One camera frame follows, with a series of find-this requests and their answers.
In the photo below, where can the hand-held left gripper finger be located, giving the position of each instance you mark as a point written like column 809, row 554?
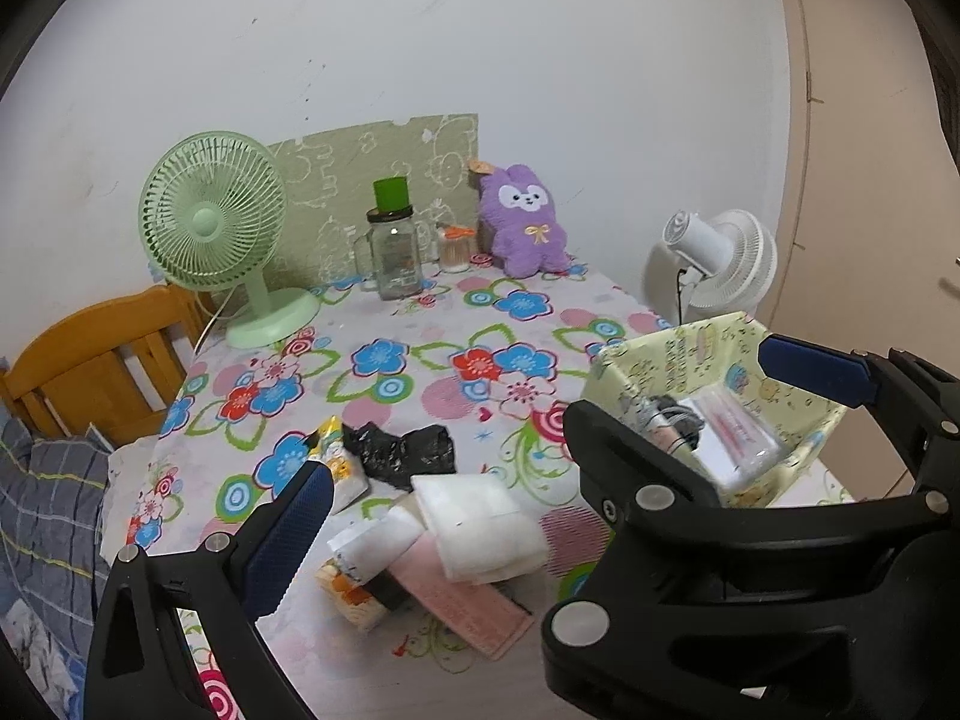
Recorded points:
column 289, row 532

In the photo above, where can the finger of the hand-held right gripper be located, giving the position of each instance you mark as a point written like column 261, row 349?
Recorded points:
column 637, row 465
column 817, row 373

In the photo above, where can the yellow white snack packet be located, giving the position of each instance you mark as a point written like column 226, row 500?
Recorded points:
column 341, row 465

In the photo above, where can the cartoon printed tissue pack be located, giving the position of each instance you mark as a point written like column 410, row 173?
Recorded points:
column 375, row 547

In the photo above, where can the yellow printed storage basket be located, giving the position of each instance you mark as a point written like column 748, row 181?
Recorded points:
column 720, row 345

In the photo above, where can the black plastic bag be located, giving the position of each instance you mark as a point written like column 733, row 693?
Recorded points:
column 397, row 454

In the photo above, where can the pink paper slip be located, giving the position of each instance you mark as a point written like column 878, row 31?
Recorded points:
column 465, row 607

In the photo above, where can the clear plastic packet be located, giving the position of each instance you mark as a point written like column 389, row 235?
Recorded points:
column 739, row 435

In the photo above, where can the white desk fan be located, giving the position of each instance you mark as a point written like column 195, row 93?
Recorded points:
column 724, row 255

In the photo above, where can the beige door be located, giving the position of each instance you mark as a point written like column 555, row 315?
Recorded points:
column 877, row 165

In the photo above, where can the blue plaid blanket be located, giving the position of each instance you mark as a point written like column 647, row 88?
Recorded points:
column 45, row 510

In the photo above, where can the floral tablecloth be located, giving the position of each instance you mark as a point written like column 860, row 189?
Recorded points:
column 450, row 307

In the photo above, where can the purple plush rabbit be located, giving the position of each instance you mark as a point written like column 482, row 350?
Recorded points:
column 525, row 232

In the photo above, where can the orange wooden chair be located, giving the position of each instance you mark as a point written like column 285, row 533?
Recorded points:
column 82, row 367

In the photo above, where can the cotton swab jar orange lid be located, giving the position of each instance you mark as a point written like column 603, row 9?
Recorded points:
column 456, row 251

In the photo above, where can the white patterned bedding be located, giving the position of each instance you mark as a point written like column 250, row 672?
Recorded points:
column 30, row 652

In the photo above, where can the glass mug jar green lid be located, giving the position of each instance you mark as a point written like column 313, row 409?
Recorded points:
column 394, row 255

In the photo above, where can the green desk fan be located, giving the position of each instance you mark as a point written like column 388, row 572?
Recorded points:
column 202, row 221

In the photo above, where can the green patterned wall sheet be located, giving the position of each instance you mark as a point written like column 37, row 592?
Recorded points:
column 337, row 165

